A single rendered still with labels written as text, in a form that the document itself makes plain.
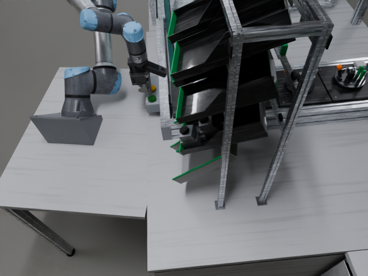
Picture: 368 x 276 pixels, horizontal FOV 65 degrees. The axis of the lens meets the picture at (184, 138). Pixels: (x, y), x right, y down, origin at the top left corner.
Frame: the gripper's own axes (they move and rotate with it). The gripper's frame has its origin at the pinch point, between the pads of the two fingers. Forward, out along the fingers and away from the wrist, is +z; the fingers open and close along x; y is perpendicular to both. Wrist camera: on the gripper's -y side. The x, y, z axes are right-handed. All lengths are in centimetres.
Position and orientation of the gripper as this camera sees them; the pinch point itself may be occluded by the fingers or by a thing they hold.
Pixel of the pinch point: (150, 92)
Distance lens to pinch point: 142.3
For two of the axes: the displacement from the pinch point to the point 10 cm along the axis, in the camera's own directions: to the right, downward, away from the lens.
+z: 0.6, 5.9, 8.0
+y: -10.0, 1.0, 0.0
